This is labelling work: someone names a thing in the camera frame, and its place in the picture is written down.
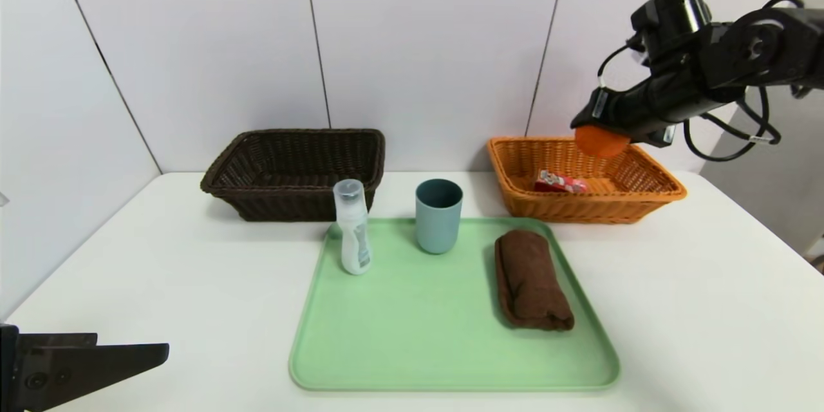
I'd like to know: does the brown rolled towel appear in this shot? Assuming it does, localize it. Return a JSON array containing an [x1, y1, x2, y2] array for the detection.
[[494, 229, 576, 332]]

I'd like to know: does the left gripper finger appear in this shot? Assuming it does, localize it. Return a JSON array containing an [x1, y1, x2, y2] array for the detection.
[[17, 333, 98, 351], [17, 342, 170, 412]]

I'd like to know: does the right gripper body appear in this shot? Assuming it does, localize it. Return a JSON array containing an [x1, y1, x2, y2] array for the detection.
[[587, 71, 678, 147]]

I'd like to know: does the dark brown wicker basket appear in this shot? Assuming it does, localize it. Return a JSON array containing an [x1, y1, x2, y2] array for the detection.
[[200, 129, 386, 222]]

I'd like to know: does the orange fruit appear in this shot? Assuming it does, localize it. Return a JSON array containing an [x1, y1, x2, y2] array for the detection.
[[575, 126, 632, 158]]

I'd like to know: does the red snack carton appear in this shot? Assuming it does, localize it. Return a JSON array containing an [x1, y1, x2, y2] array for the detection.
[[534, 169, 590, 194]]

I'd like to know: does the white plastic bottle clear cap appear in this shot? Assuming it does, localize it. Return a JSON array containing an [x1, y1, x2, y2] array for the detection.
[[333, 180, 373, 276]]

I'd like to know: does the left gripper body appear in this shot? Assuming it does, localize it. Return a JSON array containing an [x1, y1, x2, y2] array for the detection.
[[0, 324, 20, 412]]

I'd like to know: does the light green plastic tray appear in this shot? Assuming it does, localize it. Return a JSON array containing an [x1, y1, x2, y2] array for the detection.
[[289, 217, 621, 392]]

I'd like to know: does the orange wicker basket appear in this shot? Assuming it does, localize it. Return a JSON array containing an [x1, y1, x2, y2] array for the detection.
[[487, 137, 687, 225]]

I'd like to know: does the blue-grey plastic cup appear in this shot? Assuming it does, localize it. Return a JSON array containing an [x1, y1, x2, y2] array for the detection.
[[415, 179, 464, 255]]

